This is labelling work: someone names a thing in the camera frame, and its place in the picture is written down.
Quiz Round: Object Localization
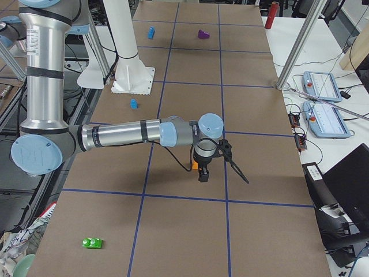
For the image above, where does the crumpled printed cloth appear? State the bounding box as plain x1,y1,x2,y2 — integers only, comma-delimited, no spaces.
1,218,49,276

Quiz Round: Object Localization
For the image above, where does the pale green bowl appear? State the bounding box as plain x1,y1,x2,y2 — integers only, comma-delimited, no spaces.
13,254,36,277

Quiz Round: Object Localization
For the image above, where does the green double block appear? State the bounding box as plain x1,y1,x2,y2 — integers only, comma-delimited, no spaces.
82,237,103,249

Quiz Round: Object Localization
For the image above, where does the upper orange black connector box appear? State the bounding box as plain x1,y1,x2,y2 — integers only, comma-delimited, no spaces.
288,113,300,128

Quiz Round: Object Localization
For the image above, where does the lower orange black connector box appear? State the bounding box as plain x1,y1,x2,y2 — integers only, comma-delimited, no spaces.
294,134,307,152

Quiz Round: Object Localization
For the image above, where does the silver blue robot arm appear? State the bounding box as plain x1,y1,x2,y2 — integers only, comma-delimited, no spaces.
11,1,224,182

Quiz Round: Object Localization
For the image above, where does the upper teach pendant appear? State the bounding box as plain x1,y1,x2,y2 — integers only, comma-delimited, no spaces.
303,71,342,103

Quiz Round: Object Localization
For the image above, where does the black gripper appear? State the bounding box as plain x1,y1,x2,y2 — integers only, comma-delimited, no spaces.
193,152,214,182

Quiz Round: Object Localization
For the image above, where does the blue block far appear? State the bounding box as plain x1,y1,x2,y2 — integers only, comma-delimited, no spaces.
147,26,155,39

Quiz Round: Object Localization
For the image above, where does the teach pendant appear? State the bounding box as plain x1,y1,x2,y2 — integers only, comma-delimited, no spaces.
302,101,351,139
303,71,342,103

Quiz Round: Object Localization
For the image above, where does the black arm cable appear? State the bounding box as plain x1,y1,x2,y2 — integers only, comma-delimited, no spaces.
149,137,220,173

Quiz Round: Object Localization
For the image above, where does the purple block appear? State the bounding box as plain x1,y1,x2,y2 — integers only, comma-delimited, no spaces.
198,29,210,39

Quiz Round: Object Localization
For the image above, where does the grey robot arm at edge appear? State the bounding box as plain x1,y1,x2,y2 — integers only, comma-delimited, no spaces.
1,16,27,53

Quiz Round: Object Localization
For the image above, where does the black laptop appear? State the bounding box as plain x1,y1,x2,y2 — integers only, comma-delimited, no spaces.
323,143,368,231

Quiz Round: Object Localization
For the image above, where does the red cylinder bottle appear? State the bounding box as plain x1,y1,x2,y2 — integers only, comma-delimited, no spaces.
264,1,280,29

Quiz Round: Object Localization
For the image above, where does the aluminium frame post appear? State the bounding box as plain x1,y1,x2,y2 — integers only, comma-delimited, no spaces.
276,0,327,90

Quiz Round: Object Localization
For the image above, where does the lower teach pendant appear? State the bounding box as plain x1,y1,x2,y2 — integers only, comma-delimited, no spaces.
302,101,351,139

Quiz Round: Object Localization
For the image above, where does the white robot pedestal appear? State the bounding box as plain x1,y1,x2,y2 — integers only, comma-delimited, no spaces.
103,0,155,95

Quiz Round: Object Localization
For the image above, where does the orange black connector box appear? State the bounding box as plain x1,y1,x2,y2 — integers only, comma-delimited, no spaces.
288,113,300,128
294,134,307,152

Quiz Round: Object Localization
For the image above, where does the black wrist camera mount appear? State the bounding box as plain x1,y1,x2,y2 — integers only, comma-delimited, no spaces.
217,139,232,159

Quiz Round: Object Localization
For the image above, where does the blue block near pedestal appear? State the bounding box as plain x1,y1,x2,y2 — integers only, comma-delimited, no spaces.
130,99,138,109

